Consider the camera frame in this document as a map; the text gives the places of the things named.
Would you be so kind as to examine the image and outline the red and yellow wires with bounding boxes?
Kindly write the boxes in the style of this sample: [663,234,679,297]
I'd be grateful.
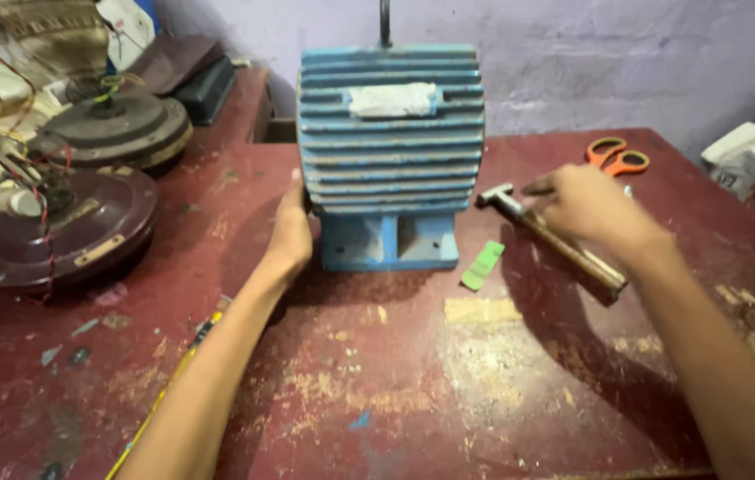
[0,13,75,304]

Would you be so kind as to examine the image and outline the yellow handled screwdriver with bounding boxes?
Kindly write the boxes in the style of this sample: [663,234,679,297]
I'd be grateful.
[105,311,225,480]

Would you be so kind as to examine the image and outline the person's right hand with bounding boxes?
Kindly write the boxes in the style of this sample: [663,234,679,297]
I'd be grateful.
[521,164,671,262]

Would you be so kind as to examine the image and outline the wooden handled hammer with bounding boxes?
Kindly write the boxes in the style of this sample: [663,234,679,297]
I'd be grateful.
[476,183,629,298]

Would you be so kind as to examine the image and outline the person's left hand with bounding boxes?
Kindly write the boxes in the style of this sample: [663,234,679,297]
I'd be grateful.
[264,168,314,280]

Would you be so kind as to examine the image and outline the green paper strip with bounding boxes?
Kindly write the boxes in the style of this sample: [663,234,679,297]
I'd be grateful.
[460,240,506,292]

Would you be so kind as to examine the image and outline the orange handled scissors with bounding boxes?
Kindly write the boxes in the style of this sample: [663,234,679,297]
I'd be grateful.
[584,136,651,198]

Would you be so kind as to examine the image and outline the dark grey fan motor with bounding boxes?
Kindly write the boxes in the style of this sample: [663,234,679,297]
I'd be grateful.
[36,90,194,176]

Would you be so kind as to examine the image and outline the blue finned motor housing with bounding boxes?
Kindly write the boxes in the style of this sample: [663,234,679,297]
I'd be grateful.
[296,44,486,273]

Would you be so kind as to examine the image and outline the brown ceiling fan motor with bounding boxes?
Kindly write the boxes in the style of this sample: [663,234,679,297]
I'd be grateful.
[0,165,160,289]

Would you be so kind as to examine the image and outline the dark green metal box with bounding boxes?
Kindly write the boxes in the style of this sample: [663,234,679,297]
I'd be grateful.
[167,56,237,128]

